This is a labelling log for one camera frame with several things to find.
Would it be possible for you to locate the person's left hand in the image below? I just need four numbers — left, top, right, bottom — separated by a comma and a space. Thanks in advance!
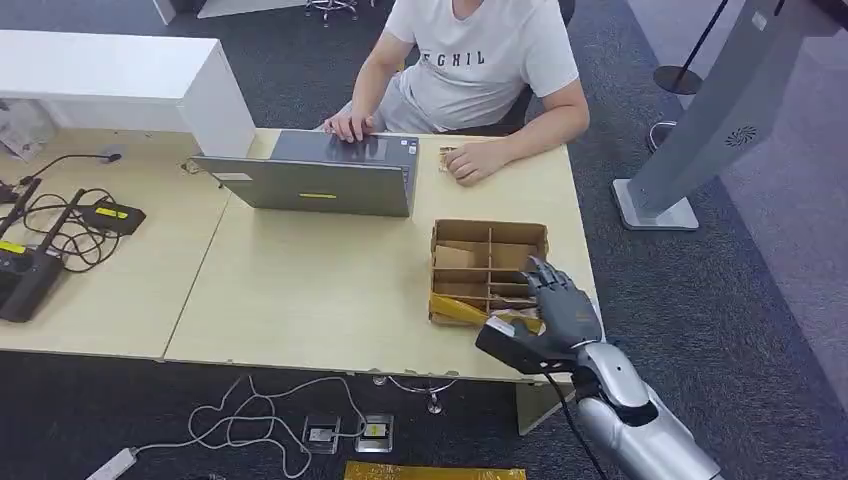
442, 140, 508, 187

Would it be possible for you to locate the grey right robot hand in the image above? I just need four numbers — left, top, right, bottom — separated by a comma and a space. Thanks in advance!
519, 256, 604, 352

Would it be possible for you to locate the person's right hand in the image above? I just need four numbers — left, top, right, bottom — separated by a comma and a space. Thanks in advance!
323, 109, 378, 144

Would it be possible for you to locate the stack of cards in box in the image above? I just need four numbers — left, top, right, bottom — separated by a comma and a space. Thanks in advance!
488, 294, 539, 313

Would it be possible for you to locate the grey laptop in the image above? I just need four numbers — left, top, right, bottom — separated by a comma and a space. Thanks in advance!
190, 129, 421, 219

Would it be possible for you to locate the wooden compartment box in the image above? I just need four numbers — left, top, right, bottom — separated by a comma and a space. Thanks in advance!
428, 219, 550, 333

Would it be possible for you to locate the person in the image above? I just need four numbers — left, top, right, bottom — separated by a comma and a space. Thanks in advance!
322, 0, 591, 188

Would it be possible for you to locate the brown card standing in box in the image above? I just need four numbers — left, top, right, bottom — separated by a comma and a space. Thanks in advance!
433, 245, 477, 270

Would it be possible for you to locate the pale desk leg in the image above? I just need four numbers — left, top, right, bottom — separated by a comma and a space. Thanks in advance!
515, 382, 576, 437

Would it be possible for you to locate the yellow tape strip on box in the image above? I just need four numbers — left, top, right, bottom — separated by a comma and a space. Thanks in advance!
429, 293, 545, 335

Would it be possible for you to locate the chrome chair base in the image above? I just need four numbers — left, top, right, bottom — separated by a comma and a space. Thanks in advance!
304, 0, 359, 28

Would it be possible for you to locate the white panel furniture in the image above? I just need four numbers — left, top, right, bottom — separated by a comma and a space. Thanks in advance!
150, 0, 309, 26

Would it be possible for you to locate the yellow tape on floor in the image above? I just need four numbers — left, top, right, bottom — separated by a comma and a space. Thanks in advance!
343, 460, 528, 480

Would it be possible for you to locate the steel floor socket yellow label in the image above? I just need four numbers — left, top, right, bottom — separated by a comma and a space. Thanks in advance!
354, 413, 395, 454

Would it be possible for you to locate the white cabinet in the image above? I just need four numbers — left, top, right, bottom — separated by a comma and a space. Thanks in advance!
0, 29, 257, 159

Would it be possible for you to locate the grey kiosk stand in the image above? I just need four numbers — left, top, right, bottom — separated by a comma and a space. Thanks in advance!
610, 0, 848, 232

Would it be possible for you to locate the black power adapter yellow label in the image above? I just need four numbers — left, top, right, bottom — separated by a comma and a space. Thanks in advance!
74, 200, 147, 238

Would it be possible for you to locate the steel floor socket grey plug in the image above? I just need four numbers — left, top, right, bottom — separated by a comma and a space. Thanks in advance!
302, 415, 342, 456

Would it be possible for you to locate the clear plastic bag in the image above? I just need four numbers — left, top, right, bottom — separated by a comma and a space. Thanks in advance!
0, 99, 58, 164

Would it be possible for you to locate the black router with antennas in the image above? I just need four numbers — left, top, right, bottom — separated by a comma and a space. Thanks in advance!
0, 177, 87, 325

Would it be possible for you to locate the white power strip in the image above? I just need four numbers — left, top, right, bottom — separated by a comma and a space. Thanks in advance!
86, 447, 139, 480

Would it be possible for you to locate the dark right wrist camera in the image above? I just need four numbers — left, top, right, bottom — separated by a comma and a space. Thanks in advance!
475, 316, 579, 376

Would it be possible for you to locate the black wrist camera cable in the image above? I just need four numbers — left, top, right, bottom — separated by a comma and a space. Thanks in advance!
544, 372, 609, 480

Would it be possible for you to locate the grey cable by kiosk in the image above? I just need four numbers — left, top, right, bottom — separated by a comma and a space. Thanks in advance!
646, 119, 678, 154

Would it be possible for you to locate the black stanchion post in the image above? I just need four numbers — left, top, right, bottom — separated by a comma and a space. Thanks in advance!
653, 0, 730, 97

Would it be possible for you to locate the black gooseneck cable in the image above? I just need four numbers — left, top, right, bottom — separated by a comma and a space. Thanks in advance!
18, 152, 123, 187

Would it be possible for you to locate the black tangled cable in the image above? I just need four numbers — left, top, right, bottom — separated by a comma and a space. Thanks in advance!
19, 188, 124, 274

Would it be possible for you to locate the white power cable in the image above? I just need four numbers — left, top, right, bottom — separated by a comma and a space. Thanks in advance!
132, 374, 367, 480

